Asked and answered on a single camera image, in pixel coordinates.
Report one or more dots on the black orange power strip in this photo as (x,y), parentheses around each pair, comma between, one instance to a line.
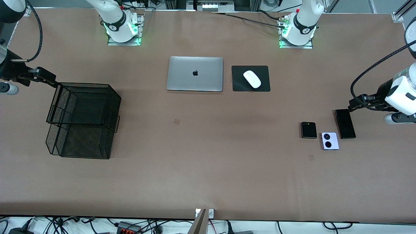
(128,229)

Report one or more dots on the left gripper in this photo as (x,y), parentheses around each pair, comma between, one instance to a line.
(382,92)

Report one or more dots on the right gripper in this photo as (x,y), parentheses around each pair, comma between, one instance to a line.
(13,71)

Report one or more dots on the silver laptop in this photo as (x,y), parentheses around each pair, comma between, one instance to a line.
(182,74)

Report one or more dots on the black flip phone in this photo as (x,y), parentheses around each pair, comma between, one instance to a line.
(308,130)

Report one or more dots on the aluminium corner bracket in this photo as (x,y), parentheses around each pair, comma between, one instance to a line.
(397,17)
(27,11)

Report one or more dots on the grey slanted beam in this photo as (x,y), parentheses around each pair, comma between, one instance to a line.
(199,224)

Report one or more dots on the white socket strip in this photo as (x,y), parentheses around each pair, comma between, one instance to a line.
(214,6)

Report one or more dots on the black slab smartphone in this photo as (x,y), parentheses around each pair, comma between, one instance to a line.
(345,124)

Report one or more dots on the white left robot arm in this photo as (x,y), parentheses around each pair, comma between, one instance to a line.
(302,29)

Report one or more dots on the white clamp bracket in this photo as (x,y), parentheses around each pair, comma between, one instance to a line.
(211,213)

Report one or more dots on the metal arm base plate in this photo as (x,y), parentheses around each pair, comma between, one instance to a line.
(123,43)
(295,46)

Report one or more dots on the white computer mouse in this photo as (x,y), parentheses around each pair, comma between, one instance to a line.
(252,79)

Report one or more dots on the lavender flip phone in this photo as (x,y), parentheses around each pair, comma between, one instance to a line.
(325,140)

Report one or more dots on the black mouse pad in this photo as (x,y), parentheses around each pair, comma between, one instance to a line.
(239,84)

